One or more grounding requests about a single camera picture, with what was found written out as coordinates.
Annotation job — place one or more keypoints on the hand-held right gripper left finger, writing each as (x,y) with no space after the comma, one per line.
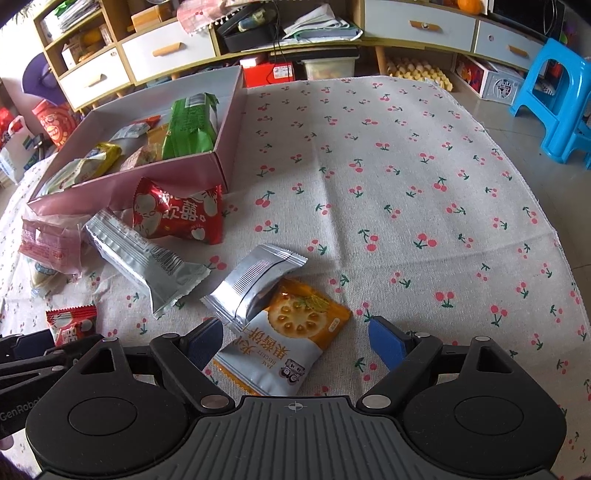
(205,340)

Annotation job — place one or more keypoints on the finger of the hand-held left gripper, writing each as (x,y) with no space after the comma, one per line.
(37,370)
(32,342)

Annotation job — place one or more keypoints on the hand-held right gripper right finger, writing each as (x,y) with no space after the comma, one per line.
(388,342)

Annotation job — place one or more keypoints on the red white snack packet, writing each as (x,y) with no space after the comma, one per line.
(175,212)
(69,323)

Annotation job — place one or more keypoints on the orange white biscuit packet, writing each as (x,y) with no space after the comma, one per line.
(277,357)

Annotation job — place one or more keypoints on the pink cardboard box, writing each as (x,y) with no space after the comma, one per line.
(229,136)

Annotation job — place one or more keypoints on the green snack packet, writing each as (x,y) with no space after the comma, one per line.
(189,129)

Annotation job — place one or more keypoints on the short silver snack packet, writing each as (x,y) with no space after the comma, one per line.
(249,286)

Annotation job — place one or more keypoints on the pink clear snack packet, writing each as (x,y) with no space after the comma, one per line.
(53,240)

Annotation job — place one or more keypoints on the long silver snack packet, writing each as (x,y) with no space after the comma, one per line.
(138,258)

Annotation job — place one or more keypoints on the cherry print cloth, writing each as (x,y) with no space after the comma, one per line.
(392,207)

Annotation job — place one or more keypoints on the yellow snack packet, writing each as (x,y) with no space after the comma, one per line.
(78,170)

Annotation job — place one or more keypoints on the white shopping bag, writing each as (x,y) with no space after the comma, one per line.
(18,152)

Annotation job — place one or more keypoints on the small pink orange packet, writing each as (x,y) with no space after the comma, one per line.
(141,157)

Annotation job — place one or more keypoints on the red cartoon face bag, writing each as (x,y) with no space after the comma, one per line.
(55,124)

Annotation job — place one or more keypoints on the red gift bag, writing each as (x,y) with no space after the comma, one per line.
(5,122)

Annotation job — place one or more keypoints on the white cabinet drawer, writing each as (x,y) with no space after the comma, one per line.
(392,28)
(147,62)
(83,88)
(494,44)

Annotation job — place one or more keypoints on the purple hat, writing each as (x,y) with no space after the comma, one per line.
(39,76)

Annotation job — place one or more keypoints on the yellow egg tray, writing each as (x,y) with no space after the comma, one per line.
(420,74)

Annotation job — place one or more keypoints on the red box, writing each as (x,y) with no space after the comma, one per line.
(268,74)

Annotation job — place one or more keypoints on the clear bin with orange contents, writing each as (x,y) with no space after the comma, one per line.
(330,69)

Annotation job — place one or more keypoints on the white patterned plastic crate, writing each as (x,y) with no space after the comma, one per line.
(502,85)

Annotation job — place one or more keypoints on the wooden low cabinet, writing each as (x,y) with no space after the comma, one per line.
(381,60)

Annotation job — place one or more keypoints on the blue plastic stool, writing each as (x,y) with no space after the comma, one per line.
(554,97)

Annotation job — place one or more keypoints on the black storage tray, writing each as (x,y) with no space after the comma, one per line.
(244,37)

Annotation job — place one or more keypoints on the pink tasselled runner cloth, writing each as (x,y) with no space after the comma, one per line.
(203,14)

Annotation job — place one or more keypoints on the yellow cardboard box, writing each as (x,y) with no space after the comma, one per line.
(154,17)

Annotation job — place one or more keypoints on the pile of white green bags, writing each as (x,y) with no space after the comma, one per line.
(323,21)

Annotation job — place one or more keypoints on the stack of papers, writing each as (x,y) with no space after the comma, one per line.
(76,14)

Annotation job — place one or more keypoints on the wooden shelf unit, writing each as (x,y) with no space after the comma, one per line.
(111,18)

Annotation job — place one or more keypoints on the orange fruit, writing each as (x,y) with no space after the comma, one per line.
(470,4)

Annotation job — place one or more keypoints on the black microwave oven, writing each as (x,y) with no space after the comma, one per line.
(521,14)

